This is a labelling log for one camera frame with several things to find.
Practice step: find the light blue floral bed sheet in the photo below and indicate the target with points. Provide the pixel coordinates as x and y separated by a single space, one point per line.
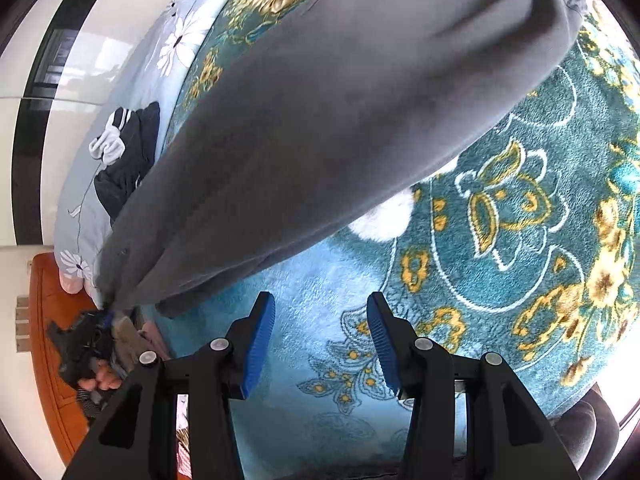
145 75

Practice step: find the dark cloth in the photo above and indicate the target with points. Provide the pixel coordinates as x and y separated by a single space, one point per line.
590 435

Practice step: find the grey sweatpants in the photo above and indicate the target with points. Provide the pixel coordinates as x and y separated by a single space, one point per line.
310 125

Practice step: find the teal floral blanket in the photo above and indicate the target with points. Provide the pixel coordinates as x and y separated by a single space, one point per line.
500 285

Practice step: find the person's left hand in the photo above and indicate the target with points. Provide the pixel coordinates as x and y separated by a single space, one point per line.
102 377

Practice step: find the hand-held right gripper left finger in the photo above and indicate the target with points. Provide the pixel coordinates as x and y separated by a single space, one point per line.
257 345

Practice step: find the black and white garment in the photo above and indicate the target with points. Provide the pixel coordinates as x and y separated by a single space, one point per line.
135 152

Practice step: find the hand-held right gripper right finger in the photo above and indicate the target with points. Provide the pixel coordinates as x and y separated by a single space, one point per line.
384 345

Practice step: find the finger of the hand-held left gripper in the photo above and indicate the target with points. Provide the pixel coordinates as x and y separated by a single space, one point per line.
106 318

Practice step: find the white glossy wardrobe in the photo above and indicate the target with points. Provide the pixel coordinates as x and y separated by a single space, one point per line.
100 50

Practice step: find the pink cloth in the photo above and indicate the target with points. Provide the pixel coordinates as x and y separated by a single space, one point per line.
70 282

